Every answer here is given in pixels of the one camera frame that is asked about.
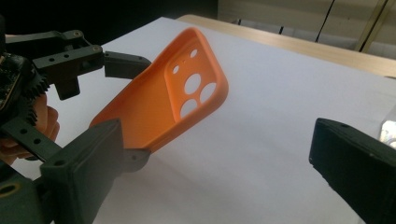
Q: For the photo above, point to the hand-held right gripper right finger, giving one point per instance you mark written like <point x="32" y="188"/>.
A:
<point x="358" y="168"/>

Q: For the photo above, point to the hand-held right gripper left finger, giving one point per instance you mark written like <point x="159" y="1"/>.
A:
<point x="84" y="174"/>

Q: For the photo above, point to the clear plastic storage box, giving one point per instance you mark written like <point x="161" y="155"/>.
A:
<point x="389" y="127"/>

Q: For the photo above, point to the orange phone case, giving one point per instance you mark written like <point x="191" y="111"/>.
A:
<point x="155" y="105"/>

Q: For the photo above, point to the black curtain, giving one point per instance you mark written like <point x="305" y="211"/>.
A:
<point x="109" y="15"/>

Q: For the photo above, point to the long wooden counter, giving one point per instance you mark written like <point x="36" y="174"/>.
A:
<point x="295" y="18"/>

